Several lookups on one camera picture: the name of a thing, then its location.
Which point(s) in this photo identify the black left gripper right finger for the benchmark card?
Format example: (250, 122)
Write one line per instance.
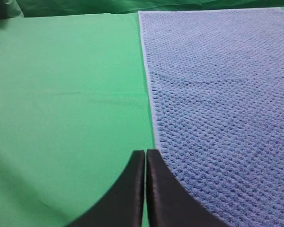
(168, 203)

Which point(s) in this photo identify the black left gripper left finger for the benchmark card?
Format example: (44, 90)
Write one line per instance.
(122, 205)

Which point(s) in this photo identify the blue waffle weave towel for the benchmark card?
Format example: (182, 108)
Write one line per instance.
(216, 87)

